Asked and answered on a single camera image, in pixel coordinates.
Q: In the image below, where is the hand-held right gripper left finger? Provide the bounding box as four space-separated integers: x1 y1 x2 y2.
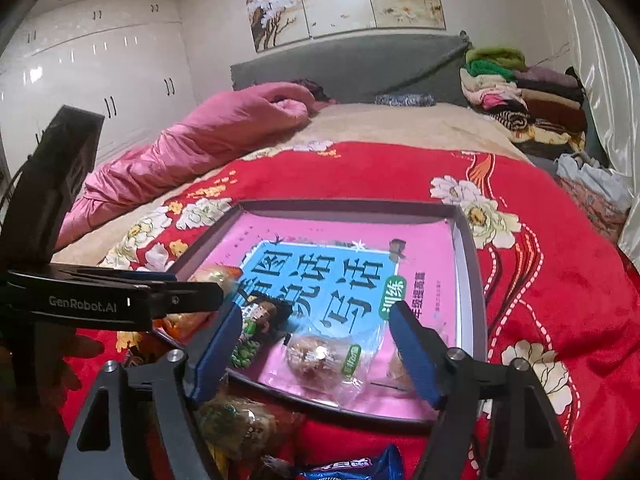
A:
59 302 246 480

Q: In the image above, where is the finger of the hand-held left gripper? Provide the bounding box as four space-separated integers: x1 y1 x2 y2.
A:
150 282 226 320
67 269 178 285

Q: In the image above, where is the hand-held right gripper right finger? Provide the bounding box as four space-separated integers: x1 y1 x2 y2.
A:
387 302 576 480

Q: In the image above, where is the orange rice cracker packet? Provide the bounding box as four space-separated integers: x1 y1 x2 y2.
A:
162 265 241 341

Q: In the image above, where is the black green pea packet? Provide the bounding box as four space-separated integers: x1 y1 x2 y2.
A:
227 297 293 368

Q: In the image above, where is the clear fried pastry packet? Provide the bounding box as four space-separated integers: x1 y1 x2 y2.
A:
192 392 306 463

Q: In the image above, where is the clear walnut cake packet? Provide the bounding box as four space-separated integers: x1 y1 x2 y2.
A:
262 330 383 408

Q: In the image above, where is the shallow grey box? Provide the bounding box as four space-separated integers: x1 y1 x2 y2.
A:
152 199 488 433

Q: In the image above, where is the blue cookie packet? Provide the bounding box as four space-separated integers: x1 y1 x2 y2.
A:
295 444 405 480

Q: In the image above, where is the person's left hand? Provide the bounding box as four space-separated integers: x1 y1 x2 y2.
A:
50 335 106 391

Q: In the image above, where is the pink book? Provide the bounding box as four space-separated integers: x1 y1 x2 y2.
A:
192 212 463 421

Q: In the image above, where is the pink quilt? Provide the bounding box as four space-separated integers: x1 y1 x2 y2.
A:
52 81 318 251

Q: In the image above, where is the white wardrobe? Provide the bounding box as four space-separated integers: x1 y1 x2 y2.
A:
0 0 201 181

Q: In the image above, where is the red floral blanket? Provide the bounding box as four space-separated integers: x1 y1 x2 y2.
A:
60 140 640 480

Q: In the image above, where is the pale crumpled cloth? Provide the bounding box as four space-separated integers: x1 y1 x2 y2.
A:
555 152 633 246

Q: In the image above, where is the dark patterned cloth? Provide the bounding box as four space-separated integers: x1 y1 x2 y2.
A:
375 92 436 107

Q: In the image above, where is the pile of folded clothes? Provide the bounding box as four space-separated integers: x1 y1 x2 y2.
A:
460 47 588 161

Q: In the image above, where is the grey headboard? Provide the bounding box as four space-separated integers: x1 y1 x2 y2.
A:
231 32 473 108

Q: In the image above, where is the white curtain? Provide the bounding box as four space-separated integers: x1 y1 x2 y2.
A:
552 0 640 271

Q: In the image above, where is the floral wall painting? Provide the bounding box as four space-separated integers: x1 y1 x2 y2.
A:
243 0 447 53

